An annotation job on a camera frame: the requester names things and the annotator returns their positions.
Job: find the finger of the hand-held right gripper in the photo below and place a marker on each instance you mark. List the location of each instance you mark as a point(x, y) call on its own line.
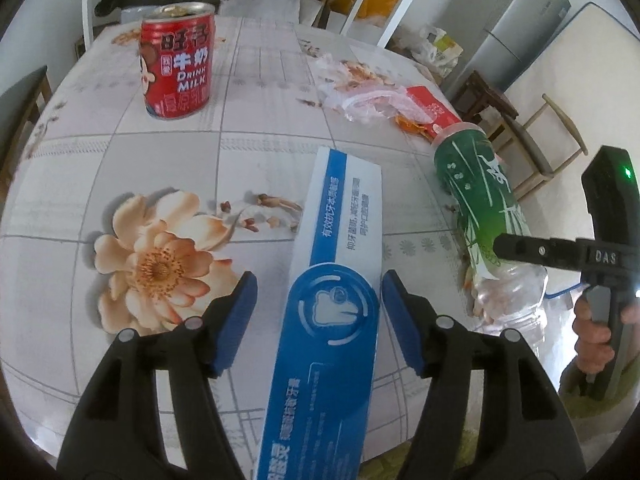
point(540, 250)

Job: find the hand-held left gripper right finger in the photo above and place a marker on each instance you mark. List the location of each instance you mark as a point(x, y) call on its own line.
point(402, 325)

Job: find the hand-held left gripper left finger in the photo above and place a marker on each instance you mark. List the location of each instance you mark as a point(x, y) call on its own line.
point(235, 325)

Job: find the blue white toothpaste box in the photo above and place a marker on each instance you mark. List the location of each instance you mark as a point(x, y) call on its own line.
point(330, 310)

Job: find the green plastic bottle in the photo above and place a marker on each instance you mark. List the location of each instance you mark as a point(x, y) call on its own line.
point(475, 190)

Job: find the person's right hand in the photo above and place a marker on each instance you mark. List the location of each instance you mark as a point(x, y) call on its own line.
point(590, 340)

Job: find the wooden chair dark seat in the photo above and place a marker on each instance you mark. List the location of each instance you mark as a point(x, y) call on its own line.
point(535, 135)
point(25, 110)

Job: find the white leaning mattress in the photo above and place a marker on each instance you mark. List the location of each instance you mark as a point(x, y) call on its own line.
point(600, 60)

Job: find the dark wooden stool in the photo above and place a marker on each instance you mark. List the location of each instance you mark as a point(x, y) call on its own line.
point(482, 95)

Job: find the green fluffy cloth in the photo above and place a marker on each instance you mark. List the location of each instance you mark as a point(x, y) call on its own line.
point(600, 415)

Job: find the orange snack wrapper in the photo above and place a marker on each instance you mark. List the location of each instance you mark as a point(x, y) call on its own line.
point(412, 127)

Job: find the red snack packet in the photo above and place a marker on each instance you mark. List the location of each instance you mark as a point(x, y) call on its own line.
point(432, 107)

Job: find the floral tablecloth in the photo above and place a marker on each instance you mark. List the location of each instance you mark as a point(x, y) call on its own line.
point(150, 160)

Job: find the grey refrigerator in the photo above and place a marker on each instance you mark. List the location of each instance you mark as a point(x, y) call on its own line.
point(520, 20)

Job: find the clear plastic bag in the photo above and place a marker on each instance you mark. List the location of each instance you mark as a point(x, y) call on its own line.
point(360, 102)

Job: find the red milk can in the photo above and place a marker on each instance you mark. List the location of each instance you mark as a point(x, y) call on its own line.
point(175, 70)

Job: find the white shelf table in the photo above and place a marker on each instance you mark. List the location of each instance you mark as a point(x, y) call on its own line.
point(400, 10)

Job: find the white woven sack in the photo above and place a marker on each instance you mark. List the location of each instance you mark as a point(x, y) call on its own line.
point(265, 2)

